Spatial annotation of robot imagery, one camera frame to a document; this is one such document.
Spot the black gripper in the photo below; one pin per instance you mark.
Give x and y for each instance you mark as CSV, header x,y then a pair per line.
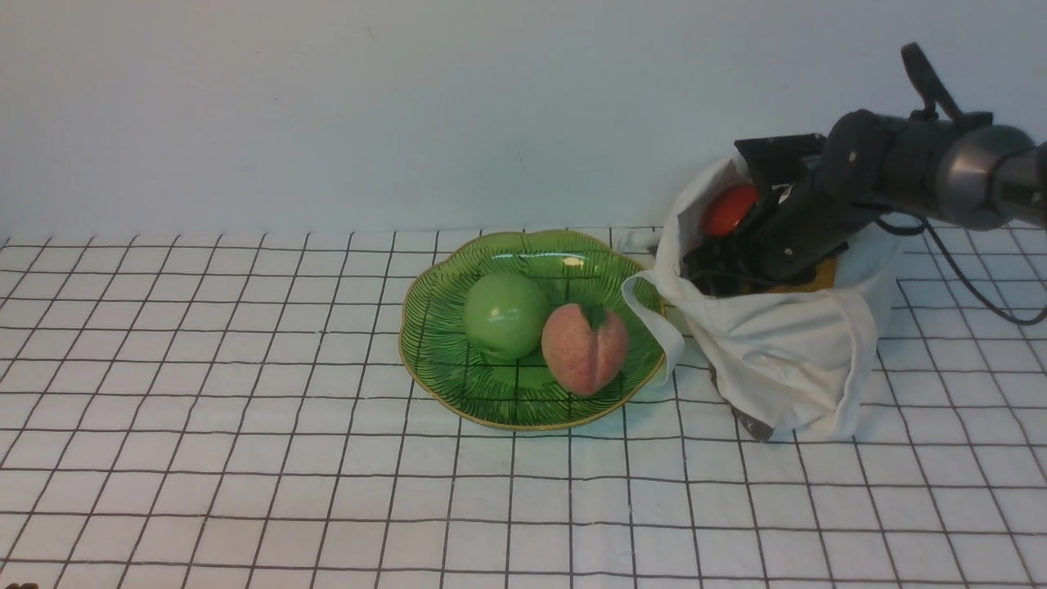
x,y
781,236

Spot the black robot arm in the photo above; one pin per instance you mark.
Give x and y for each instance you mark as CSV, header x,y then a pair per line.
x,y
971,173

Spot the orange fruit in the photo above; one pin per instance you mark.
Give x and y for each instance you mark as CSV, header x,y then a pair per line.
x,y
820,276

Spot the white cloth bag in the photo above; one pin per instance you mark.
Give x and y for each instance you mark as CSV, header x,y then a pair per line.
x,y
798,361

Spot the red tomato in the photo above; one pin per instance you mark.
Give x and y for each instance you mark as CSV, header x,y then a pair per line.
x,y
728,209

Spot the pink peach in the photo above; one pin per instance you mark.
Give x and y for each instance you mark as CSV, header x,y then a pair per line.
x,y
585,346

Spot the green apple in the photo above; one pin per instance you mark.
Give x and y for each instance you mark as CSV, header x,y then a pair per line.
x,y
504,315

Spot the green leaf-shaped glass plate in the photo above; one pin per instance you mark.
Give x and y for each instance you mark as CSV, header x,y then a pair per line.
x,y
522,395

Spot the white grid tablecloth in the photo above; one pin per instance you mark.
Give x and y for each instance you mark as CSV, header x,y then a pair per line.
x,y
231,412

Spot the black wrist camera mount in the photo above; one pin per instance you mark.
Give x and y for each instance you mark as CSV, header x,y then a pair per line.
x,y
776,163

